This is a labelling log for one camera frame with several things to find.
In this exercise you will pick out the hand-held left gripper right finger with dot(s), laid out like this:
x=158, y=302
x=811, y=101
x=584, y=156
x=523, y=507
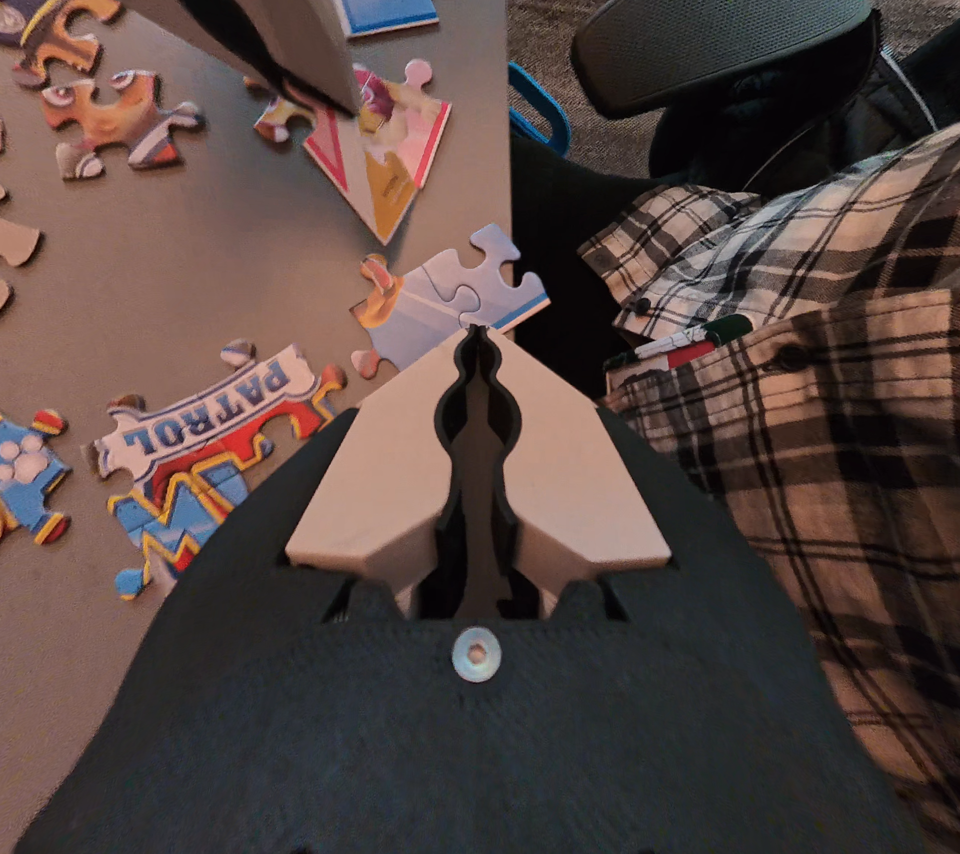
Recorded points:
x=585, y=487

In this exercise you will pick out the light blue sky puzzle section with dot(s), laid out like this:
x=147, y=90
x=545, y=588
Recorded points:
x=427, y=314

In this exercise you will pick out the yellow pink small puzzle piece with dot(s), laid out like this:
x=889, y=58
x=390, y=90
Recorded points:
x=274, y=119

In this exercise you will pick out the blue paw print puzzle section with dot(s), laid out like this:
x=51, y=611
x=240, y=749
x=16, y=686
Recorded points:
x=30, y=487

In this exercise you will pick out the grey desk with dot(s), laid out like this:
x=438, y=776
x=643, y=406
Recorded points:
x=187, y=254

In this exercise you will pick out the navy uniform dog puzzle piece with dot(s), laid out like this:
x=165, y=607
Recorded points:
x=45, y=7

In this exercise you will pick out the blue plastic loop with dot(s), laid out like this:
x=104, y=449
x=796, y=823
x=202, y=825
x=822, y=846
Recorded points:
x=551, y=112

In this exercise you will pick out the yellow pink corner puzzle piece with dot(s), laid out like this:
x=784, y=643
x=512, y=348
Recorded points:
x=386, y=202

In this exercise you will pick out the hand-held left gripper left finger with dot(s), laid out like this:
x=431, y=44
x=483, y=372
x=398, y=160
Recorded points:
x=375, y=487

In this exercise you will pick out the red white green pocket item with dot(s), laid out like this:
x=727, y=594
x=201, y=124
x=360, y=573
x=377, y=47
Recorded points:
x=690, y=344

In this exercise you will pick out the black office chair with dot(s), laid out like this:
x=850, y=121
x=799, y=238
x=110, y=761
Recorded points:
x=750, y=134

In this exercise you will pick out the black chair armrest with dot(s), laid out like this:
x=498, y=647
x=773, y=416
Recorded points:
x=720, y=7

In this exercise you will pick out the red blue logo puzzle section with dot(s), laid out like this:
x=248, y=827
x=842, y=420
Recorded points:
x=202, y=419

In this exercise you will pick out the orange dog eyes puzzle piece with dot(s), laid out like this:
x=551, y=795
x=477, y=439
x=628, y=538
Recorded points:
x=112, y=119

